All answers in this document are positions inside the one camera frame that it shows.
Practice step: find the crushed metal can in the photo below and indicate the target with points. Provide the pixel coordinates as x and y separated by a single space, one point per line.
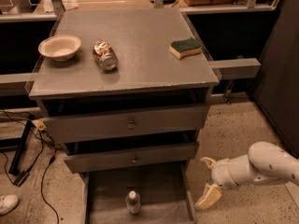
104 54

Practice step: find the green yellow sponge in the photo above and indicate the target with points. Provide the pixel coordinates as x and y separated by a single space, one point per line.
185 48

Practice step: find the white crumpled cloth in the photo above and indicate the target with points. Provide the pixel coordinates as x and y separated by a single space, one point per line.
70 4

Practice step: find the grey top drawer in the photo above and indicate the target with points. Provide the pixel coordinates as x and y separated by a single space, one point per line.
68 129

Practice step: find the clear plastic water bottle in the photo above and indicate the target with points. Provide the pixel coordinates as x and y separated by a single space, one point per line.
133 202

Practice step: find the white sneaker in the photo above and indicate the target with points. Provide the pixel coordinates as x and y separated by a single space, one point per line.
8 203

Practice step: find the grey horizontal rail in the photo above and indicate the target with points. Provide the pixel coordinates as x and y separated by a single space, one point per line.
236 68

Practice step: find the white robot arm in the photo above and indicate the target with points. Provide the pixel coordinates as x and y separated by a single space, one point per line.
265 164

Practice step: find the grey drawer cabinet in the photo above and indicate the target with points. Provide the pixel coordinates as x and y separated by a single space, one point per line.
148 75

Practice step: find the black metal stand leg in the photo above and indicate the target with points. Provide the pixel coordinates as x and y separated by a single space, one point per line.
13 170

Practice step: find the white paper bowl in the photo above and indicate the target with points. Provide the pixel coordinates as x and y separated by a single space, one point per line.
60 48

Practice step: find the grey middle drawer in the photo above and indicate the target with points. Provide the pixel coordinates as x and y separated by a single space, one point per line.
84 163

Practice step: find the grey open bottom drawer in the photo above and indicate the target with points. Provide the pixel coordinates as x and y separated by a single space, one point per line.
163 189

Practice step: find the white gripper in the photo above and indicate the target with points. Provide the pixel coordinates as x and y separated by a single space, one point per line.
220 171

